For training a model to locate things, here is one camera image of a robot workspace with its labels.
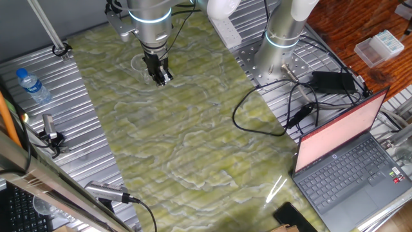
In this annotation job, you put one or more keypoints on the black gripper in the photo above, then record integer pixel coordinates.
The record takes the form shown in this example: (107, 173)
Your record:
(154, 62)

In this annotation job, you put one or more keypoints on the clear plastic cup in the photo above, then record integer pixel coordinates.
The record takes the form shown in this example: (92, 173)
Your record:
(138, 67)

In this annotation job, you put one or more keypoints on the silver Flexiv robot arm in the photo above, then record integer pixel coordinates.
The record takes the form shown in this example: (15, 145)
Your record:
(151, 29)

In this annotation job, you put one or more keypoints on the green marble pattern mat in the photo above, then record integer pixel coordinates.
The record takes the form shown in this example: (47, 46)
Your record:
(193, 145)

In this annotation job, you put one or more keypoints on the white power strip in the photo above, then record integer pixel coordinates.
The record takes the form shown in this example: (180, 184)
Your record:
(230, 35)

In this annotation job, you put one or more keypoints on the black pole clamp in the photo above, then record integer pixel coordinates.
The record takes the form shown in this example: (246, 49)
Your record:
(55, 51)

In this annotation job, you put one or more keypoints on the aluminium pole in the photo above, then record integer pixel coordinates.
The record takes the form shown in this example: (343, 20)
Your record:
(46, 27)

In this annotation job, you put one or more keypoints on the water bottle with blue cap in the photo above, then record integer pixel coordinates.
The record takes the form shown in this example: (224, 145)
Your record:
(33, 87)

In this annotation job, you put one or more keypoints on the orange pole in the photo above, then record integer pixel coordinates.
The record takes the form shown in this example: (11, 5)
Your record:
(6, 119)

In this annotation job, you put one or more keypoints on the black power adapter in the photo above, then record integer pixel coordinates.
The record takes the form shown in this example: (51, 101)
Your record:
(331, 82)

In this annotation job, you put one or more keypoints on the clear glass beaker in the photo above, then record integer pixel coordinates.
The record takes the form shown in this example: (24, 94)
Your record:
(43, 206)

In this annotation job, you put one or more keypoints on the black smartphone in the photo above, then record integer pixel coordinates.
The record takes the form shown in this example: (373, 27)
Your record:
(291, 216)

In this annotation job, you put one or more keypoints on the brown wooden desk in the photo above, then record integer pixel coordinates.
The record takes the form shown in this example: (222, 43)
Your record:
(347, 22)

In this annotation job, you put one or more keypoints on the cardboard piece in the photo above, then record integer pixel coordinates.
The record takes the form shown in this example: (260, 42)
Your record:
(283, 228)

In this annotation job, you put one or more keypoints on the black keyboard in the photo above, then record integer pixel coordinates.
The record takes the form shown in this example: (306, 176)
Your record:
(22, 212)

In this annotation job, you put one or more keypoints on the clear empty plastic box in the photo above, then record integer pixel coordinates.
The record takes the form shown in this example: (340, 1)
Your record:
(367, 53)

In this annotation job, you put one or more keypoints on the grey open laptop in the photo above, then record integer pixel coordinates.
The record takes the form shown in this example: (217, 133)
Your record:
(347, 174)

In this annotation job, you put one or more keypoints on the clear box with tip rack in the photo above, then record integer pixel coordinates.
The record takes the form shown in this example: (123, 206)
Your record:
(387, 42)

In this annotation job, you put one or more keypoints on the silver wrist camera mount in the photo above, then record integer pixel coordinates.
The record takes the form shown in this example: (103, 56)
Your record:
(119, 25)

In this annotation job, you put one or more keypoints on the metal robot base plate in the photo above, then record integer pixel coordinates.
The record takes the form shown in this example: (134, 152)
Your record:
(248, 61)

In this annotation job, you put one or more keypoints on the small silver camera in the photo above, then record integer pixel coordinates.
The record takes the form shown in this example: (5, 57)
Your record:
(49, 125)

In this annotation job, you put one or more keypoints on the large silver ribbed camera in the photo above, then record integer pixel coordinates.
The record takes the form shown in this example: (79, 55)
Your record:
(103, 190)

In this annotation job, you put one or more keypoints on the shiny metal frame bar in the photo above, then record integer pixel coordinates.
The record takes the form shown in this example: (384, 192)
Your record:
(48, 183)

